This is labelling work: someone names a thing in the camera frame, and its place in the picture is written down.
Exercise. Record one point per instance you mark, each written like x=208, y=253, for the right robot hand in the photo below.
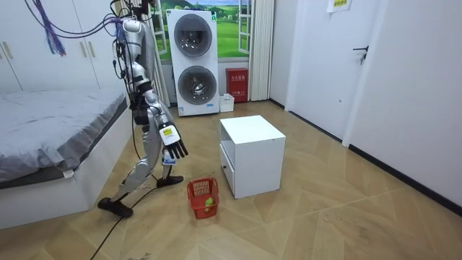
x=170, y=136

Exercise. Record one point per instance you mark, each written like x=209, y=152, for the red plastic basket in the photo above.
x=202, y=209

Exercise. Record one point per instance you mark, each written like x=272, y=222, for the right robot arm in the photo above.
x=134, y=39

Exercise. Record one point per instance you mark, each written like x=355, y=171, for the small white plastic bin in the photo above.
x=226, y=104

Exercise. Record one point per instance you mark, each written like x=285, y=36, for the green soft toy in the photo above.
x=209, y=203

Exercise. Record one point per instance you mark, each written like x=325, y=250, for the white washing machine tower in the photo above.
x=193, y=61

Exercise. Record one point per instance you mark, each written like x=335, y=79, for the white bedside cabinet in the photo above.
x=252, y=151

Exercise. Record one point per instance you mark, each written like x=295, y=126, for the red metal box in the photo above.
x=237, y=85

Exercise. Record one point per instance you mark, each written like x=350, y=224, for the robot body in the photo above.
x=149, y=54

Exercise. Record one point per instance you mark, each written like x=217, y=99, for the grey bed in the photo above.
x=47, y=122

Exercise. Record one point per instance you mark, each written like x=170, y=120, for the white curtain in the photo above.
x=261, y=50

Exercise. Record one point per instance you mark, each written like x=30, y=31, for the white wardrobe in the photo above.
x=43, y=61

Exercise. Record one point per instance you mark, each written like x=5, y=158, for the white door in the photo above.
x=325, y=72

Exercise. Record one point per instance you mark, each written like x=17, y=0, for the yellow and white paper notice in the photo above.
x=338, y=4

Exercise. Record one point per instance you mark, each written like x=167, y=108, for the landscape wall poster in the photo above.
x=227, y=36

